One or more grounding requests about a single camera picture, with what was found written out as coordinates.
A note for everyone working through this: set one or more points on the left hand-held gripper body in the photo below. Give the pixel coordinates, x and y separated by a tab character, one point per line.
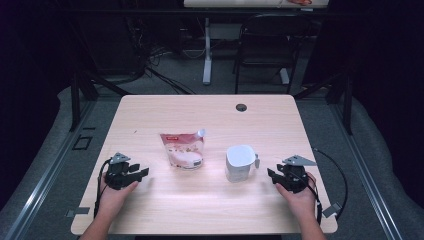
116	175

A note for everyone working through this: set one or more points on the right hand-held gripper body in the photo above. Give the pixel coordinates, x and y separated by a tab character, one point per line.
295	176

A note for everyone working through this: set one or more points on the clear jar with white lid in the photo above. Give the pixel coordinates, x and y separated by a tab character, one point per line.
238	163

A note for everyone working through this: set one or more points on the person's left hand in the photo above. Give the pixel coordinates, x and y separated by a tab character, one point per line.
111	200

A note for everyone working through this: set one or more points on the person's right hand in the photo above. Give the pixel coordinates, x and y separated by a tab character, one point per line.
301	203

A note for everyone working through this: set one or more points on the grey tape strip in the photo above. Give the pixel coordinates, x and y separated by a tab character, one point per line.
80	211

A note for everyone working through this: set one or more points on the black metal stand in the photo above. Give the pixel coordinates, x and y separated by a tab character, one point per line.
348	110
75	106

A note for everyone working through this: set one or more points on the white desk leg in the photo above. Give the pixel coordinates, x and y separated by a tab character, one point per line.
284	76
207	60

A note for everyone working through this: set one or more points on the black folding chair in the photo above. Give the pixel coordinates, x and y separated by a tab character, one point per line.
270	36

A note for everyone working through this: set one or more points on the grey metal box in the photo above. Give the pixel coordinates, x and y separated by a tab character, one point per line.
226	31

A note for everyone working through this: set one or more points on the light wooden desk top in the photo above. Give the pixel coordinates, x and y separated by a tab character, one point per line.
233	3

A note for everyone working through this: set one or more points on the aluminium floor rail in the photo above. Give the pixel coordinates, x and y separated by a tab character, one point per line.
372	186
43	186

